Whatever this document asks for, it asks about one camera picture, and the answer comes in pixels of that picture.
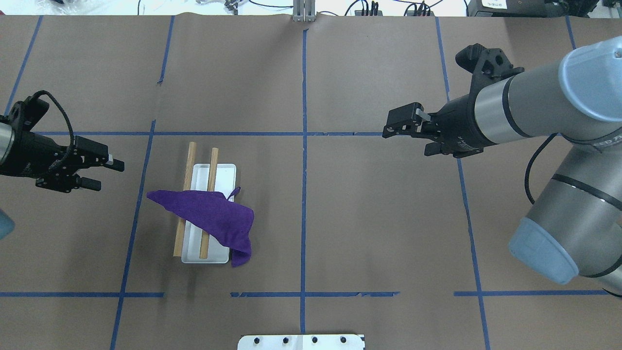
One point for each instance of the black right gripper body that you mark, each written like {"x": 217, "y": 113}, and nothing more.
{"x": 459, "y": 124}

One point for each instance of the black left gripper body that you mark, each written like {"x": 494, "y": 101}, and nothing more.
{"x": 35, "y": 155}

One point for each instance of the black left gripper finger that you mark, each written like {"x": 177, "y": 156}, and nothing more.
{"x": 114, "y": 164}
{"x": 88, "y": 183}

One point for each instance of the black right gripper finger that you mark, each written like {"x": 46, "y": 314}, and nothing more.
{"x": 422, "y": 115}

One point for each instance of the purple towel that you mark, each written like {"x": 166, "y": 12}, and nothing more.
{"x": 229, "y": 222}

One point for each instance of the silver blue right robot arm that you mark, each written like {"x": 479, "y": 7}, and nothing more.
{"x": 573, "y": 227}

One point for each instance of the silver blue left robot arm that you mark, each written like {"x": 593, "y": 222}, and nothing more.
{"x": 25, "y": 154}

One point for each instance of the wooden rack bar left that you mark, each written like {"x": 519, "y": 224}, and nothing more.
{"x": 180, "y": 230}

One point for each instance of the white rack base tray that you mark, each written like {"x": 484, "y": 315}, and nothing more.
{"x": 217, "y": 252}

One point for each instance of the aluminium frame post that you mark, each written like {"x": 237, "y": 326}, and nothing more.
{"x": 304, "y": 11}

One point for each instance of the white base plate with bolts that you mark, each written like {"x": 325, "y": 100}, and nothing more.
{"x": 302, "y": 342}

